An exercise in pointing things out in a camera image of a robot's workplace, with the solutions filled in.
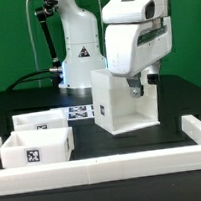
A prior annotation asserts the white hanging cable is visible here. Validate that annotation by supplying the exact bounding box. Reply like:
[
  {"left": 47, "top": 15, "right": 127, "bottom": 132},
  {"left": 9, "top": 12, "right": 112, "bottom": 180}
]
[{"left": 25, "top": 0, "right": 43, "bottom": 89}]

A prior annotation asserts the black cable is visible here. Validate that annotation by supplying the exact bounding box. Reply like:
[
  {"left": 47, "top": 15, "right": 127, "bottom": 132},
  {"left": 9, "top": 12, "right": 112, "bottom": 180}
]
[{"left": 3, "top": 68, "right": 62, "bottom": 92}]

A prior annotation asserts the white front drawer tray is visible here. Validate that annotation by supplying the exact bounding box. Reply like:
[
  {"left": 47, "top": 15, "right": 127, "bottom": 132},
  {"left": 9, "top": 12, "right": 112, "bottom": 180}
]
[{"left": 0, "top": 127, "right": 74, "bottom": 169}]

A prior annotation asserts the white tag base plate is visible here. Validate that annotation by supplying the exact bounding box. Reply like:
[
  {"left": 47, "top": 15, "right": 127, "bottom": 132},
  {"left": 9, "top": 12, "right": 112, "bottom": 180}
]
[{"left": 50, "top": 103, "right": 96, "bottom": 123}]

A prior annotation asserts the white drawer tray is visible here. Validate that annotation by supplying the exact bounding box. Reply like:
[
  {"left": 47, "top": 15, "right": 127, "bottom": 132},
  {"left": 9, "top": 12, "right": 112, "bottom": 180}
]
[
  {"left": 0, "top": 127, "right": 74, "bottom": 169},
  {"left": 12, "top": 109, "right": 68, "bottom": 131}
]

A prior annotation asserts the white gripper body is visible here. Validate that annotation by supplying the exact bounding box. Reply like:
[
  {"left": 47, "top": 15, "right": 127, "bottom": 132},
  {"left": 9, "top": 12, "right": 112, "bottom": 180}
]
[{"left": 105, "top": 17, "right": 172, "bottom": 78}]

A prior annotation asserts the white right fence wall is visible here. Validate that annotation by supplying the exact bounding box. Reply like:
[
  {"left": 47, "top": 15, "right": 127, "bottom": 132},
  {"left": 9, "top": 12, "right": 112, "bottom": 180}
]
[{"left": 181, "top": 114, "right": 201, "bottom": 145}]

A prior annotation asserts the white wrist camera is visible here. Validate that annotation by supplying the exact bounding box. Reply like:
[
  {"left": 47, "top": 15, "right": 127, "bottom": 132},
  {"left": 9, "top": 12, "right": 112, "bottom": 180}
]
[{"left": 102, "top": 0, "right": 165, "bottom": 24}]

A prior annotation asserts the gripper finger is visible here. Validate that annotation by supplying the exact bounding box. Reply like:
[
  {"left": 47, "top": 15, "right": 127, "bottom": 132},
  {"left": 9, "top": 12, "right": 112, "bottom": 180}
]
[
  {"left": 147, "top": 61, "right": 161, "bottom": 85},
  {"left": 127, "top": 74, "right": 144, "bottom": 98}
]

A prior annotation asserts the white fence wall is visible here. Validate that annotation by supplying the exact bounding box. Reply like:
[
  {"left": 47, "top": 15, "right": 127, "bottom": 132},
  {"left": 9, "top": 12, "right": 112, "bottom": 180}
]
[
  {"left": 0, "top": 145, "right": 201, "bottom": 195},
  {"left": 181, "top": 114, "right": 201, "bottom": 145}
]

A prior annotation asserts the white drawer cabinet box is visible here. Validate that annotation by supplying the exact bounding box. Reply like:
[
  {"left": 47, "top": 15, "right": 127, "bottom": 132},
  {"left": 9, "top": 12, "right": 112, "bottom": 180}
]
[{"left": 91, "top": 68, "right": 159, "bottom": 135}]

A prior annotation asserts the white front fence wall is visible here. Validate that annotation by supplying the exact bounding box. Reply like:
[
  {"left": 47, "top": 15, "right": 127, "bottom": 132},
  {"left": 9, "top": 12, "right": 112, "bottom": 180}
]
[{"left": 0, "top": 145, "right": 201, "bottom": 195}]

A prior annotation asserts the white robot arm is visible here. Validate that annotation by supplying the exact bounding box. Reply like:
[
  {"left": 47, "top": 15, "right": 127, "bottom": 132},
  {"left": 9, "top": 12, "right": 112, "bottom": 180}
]
[{"left": 35, "top": 0, "right": 172, "bottom": 98}]

